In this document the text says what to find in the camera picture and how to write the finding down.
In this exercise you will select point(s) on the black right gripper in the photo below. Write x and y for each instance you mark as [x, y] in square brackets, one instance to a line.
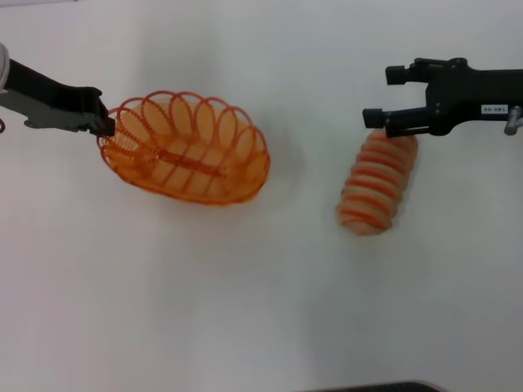
[470, 96]

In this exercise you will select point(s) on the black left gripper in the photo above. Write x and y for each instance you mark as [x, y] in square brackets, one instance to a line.
[37, 83]

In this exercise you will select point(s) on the orange striped toy bread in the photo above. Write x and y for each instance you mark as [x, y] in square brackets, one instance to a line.
[372, 192]

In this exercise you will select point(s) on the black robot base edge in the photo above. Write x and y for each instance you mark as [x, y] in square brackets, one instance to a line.
[380, 388]

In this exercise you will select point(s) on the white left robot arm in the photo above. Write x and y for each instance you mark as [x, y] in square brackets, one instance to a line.
[3, 65]

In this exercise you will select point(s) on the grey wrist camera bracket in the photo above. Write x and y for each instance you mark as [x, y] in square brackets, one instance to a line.
[41, 117]

